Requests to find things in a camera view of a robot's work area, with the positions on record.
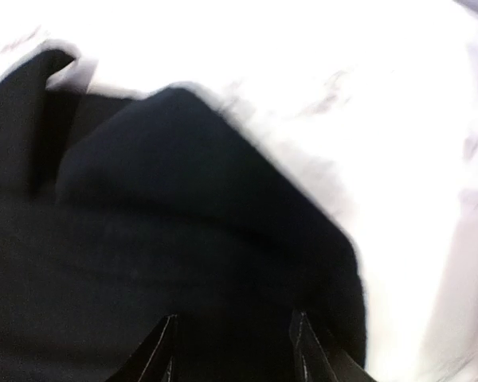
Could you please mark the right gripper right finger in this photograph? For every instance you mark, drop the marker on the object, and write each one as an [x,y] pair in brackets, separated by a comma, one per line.
[323,359]

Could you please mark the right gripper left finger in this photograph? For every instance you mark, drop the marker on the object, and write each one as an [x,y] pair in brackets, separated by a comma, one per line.
[155,358]

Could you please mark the black t-shirt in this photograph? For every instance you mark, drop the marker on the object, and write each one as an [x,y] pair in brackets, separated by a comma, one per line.
[115,213]

